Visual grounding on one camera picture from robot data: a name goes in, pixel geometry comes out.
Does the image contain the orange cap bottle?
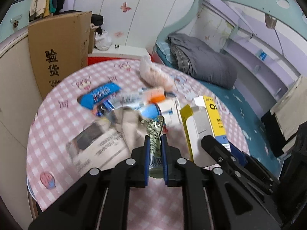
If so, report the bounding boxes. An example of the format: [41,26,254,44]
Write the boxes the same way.
[139,87,165,103]

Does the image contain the pink stuffed plastic bag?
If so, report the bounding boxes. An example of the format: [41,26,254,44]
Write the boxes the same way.
[139,56,175,92]

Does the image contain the patterned snack wrapper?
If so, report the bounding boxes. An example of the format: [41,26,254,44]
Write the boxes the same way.
[142,115,164,179]

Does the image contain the red storage box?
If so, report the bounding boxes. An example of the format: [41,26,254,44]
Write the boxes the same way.
[88,45,153,65]

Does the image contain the white bag on shelf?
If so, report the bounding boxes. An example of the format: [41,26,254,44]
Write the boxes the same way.
[95,30,112,51]

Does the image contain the beige floor cabinet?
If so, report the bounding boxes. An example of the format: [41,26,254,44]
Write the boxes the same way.
[1,28,42,228]

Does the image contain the blue snack wrapper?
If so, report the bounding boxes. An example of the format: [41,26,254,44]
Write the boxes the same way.
[77,82,121,110]

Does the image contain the yellow white carton box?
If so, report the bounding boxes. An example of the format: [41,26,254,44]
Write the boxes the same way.
[180,96,230,167]

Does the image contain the tall cardboard box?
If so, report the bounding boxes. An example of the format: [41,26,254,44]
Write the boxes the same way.
[28,12,92,98]

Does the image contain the grey printed mailer bag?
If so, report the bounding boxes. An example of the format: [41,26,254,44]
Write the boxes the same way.
[66,120,131,176]

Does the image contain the grey folded quilt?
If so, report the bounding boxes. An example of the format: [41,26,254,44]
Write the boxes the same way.
[168,33,237,89]

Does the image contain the blue white box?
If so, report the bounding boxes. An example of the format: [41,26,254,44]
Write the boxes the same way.
[138,99,182,126]

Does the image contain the beige cloth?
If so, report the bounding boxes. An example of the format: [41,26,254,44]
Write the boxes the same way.
[112,107,147,153]

